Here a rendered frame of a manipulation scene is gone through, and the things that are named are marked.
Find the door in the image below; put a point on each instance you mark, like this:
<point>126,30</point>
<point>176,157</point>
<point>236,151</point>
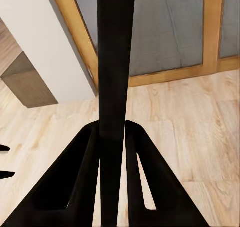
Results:
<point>171,39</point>

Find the poster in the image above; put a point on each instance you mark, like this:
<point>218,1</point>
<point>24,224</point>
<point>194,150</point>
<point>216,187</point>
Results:
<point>114,30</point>

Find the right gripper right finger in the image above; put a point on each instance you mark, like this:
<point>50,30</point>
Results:
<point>174,207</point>

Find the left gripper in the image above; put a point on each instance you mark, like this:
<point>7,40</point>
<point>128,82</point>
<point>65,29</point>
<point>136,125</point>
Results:
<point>5,174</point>

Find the cabinet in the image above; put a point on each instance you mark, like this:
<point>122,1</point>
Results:
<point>25,81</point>

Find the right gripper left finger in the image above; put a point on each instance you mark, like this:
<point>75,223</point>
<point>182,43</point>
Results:
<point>65,195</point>

